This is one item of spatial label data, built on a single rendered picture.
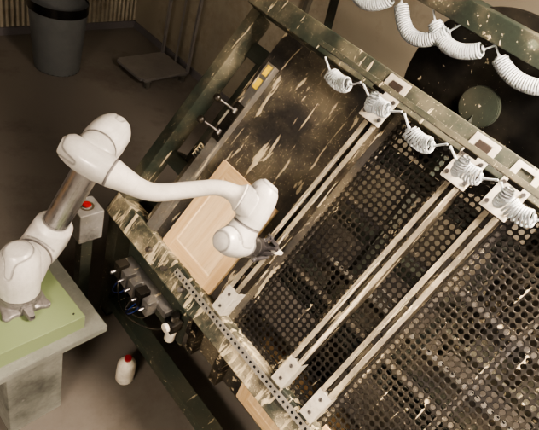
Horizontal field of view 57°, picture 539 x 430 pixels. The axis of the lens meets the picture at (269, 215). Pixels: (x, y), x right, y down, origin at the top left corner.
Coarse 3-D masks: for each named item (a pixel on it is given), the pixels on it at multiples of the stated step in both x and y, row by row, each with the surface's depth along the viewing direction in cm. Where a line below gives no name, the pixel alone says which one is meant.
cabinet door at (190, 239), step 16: (224, 160) 227; (224, 176) 225; (240, 176) 222; (192, 208) 231; (208, 208) 227; (224, 208) 223; (176, 224) 234; (192, 224) 230; (208, 224) 226; (224, 224) 222; (176, 240) 232; (192, 240) 229; (208, 240) 224; (176, 256) 231; (192, 256) 227; (208, 256) 223; (224, 256) 219; (192, 272) 225; (208, 272) 222; (224, 272) 218; (208, 288) 220
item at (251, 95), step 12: (276, 72) 222; (252, 84) 223; (264, 84) 222; (252, 96) 222; (240, 120) 227; (228, 132) 227; (216, 144) 228; (204, 156) 230; (192, 168) 232; (204, 168) 233; (180, 180) 234; (192, 180) 233; (168, 204) 235; (156, 216) 237; (156, 228) 239
